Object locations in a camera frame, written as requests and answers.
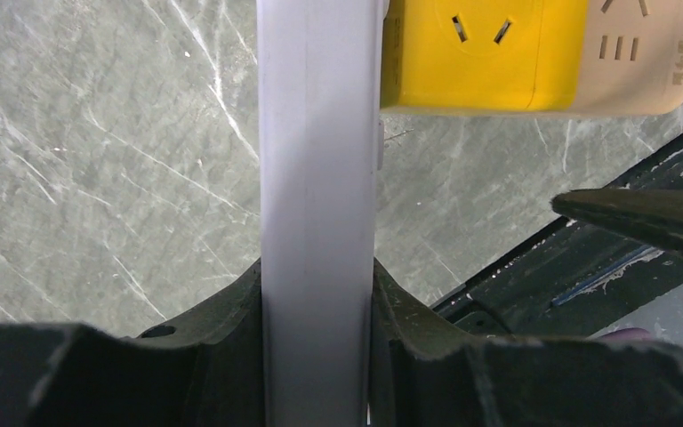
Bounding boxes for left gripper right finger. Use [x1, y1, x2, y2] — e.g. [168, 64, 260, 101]
[369, 263, 683, 426]

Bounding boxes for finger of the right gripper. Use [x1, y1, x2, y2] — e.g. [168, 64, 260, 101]
[551, 188, 683, 258]

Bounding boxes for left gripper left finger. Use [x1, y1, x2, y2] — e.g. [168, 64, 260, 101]
[0, 263, 265, 426]

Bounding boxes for beige cube adapter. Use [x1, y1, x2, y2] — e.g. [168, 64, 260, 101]
[569, 0, 683, 116]

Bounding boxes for yellow cube adapter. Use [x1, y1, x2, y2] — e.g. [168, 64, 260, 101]
[381, 0, 588, 115]

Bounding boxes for white power strip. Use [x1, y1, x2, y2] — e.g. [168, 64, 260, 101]
[257, 1, 388, 426]

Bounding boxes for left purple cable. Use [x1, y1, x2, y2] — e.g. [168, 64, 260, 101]
[598, 327, 655, 343]

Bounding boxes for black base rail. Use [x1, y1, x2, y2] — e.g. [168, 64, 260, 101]
[432, 111, 683, 338]

